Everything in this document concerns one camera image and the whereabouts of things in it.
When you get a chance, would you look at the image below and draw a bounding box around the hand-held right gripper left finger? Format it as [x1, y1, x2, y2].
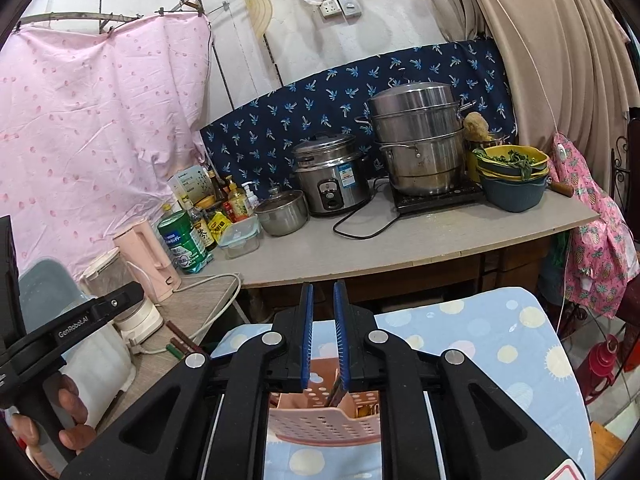
[60, 281, 316, 480]

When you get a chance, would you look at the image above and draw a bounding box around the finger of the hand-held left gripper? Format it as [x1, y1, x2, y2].
[94, 281, 144, 322]

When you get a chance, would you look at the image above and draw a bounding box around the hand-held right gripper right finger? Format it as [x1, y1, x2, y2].
[333, 280, 589, 480]

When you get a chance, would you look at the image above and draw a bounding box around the pink perforated utensil basket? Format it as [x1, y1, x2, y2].
[267, 357, 384, 446]

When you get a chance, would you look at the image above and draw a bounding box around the person's left hand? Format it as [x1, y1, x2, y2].
[10, 374, 97, 478]

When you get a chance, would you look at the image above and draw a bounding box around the pink electric kettle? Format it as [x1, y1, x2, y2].
[112, 218, 182, 305]

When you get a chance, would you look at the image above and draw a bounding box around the wooden side counter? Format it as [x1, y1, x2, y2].
[94, 272, 242, 437]

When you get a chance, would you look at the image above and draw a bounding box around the green tin can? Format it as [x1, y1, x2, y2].
[157, 203, 214, 275]

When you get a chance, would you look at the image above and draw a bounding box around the brown wooden cabinet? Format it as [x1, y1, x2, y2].
[244, 240, 557, 324]

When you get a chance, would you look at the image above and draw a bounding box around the clear glass container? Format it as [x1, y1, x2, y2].
[217, 217, 262, 260]

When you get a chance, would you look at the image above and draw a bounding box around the small pot with glass lid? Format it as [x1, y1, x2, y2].
[254, 187, 309, 238]

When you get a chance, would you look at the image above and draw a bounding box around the grey kitchen counter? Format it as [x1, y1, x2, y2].
[192, 187, 601, 289]

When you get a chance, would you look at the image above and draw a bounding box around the white carton box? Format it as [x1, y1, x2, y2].
[167, 164, 214, 207]

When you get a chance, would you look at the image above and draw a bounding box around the blue dotted tablecloth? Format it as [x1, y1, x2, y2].
[210, 286, 597, 480]

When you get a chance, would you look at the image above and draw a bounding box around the dark sauce bottle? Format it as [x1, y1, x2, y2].
[205, 169, 226, 202]

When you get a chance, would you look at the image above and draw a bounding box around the white pump bottle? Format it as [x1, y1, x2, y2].
[241, 181, 261, 212]

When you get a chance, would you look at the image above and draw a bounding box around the yellow sauce bottle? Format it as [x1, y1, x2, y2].
[222, 175, 251, 222]

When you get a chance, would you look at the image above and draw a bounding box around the silver rice cooker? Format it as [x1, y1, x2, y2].
[291, 132, 372, 218]

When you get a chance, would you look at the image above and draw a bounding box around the pink printed cloth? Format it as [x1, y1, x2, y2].
[0, 12, 214, 283]

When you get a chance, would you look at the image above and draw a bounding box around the black induction cooktop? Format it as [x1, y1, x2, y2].
[389, 179, 487, 217]

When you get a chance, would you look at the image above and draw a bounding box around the stainless steel steamer pot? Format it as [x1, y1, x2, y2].
[354, 81, 477, 197]

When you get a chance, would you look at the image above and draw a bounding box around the navy printed cloth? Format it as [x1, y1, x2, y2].
[199, 40, 519, 197]

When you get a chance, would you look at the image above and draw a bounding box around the stack of colander bowls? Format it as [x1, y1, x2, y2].
[471, 144, 552, 214]

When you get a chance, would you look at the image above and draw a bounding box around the brown loofah sponge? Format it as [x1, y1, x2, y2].
[462, 111, 494, 144]

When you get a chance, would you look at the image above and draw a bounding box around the pink pineapple apron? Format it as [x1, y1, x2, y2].
[551, 132, 640, 322]

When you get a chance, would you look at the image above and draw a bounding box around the yellow hanging cutting board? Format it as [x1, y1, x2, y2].
[241, 0, 275, 41]

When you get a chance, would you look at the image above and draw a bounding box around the dark red metal chair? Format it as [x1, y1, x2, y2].
[611, 116, 640, 202]

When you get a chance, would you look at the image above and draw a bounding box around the beige curtain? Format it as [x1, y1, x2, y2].
[414, 0, 640, 198]

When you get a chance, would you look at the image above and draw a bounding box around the white power cable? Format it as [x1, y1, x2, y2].
[129, 272, 243, 357]

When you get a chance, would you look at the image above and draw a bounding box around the black power cable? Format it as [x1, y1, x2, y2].
[332, 209, 402, 240]

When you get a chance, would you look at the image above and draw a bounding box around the white wall socket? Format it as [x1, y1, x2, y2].
[318, 0, 365, 22]

